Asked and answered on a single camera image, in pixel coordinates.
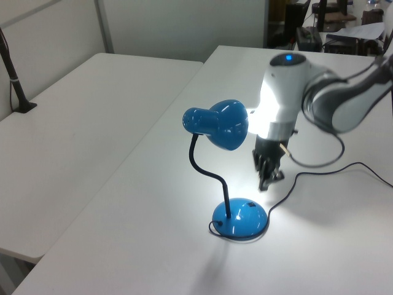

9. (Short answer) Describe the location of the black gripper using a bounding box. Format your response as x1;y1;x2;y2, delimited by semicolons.
251;136;292;192

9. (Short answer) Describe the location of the blue gooseneck desk lamp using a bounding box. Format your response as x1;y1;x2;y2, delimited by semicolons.
181;98;268;238

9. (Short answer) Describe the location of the black box with green parts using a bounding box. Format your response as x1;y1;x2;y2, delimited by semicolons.
295;26;322;52

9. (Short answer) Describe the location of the black upright panel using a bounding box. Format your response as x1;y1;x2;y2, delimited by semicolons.
284;0;311;47

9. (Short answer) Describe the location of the white paper sheet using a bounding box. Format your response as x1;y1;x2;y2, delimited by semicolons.
337;22;386;40

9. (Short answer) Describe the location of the dark brown bag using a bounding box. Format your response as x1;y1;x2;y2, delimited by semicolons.
361;9;385;26

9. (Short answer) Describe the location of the white folding side table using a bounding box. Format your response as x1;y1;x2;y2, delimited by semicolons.
0;52;205;261

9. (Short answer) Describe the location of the black lamp power cable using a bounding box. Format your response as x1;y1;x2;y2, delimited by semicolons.
208;162;393;244

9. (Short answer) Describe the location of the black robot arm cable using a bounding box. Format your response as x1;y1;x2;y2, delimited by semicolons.
284;55;386;168

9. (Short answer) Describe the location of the black low equipment frame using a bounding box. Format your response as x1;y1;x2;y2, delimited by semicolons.
324;33;383;57

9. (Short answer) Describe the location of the grey partition frame post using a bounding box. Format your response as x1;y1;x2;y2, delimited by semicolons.
93;0;115;55

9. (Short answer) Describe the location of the black camera pole with clamp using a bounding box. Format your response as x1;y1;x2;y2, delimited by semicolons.
0;26;38;113

